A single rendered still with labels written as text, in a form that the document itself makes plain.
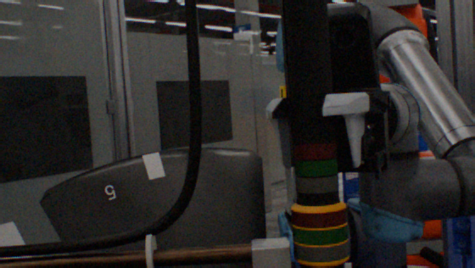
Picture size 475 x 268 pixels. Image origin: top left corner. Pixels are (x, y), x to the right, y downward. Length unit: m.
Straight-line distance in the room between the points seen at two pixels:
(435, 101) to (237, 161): 0.36
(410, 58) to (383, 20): 0.10
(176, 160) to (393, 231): 0.28
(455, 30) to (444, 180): 0.63
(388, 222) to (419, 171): 0.07
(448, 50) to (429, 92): 0.44
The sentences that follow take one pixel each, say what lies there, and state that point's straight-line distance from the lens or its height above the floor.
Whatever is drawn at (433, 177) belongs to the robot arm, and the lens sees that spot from 0.69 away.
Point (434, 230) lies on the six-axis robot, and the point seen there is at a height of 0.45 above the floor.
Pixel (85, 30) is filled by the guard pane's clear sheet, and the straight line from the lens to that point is 1.19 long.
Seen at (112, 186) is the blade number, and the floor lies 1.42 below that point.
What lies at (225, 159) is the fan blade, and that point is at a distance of 0.57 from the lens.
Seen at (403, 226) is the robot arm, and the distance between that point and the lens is 0.68.
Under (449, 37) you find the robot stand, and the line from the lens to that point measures 1.28.
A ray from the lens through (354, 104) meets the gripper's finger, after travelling 0.42.
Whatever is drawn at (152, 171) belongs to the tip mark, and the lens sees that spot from 0.55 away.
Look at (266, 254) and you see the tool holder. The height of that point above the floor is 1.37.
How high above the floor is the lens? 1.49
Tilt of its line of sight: 3 degrees down
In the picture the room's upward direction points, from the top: 4 degrees counter-clockwise
